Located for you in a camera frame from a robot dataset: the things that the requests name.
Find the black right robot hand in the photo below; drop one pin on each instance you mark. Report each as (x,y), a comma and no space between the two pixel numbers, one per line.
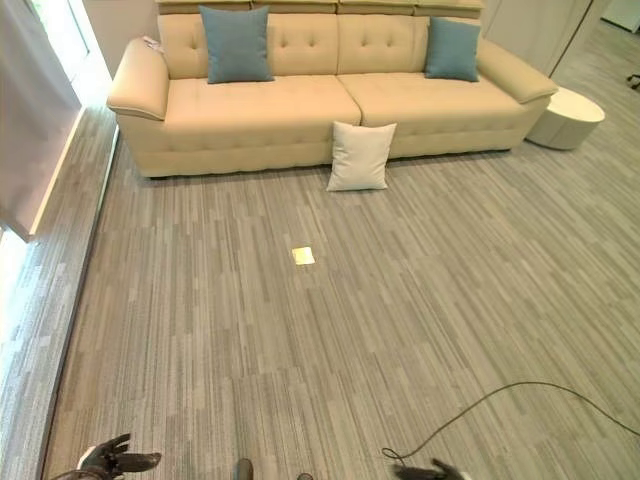
(425,471)

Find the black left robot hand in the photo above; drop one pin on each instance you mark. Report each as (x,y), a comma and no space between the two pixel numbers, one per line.
(111,457)

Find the beige tufted sofa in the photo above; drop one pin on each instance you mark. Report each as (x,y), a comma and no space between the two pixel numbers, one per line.
(330,90)

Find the dark left robot foot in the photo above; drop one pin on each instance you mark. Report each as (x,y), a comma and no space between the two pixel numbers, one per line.
(244,470)

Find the yellow floor marker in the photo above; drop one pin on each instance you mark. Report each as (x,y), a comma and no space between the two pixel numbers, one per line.
(304,255)

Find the white cushion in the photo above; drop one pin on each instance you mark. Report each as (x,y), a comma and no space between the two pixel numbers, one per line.
(359,156)

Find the grey window curtain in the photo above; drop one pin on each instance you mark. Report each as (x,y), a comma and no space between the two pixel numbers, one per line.
(30,115)

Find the white round side table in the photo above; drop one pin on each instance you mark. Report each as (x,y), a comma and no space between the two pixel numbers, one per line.
(567,119)

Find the small blue cushion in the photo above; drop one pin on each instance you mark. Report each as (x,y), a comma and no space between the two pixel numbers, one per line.
(453,49)

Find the large blue cushion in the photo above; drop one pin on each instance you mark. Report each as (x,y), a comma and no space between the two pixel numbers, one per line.
(237,45)

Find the black office chair base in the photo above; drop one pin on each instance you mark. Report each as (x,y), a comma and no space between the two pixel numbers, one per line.
(634,79)

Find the white hanging curtain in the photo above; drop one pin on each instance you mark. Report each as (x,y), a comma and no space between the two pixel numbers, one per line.
(535,32)

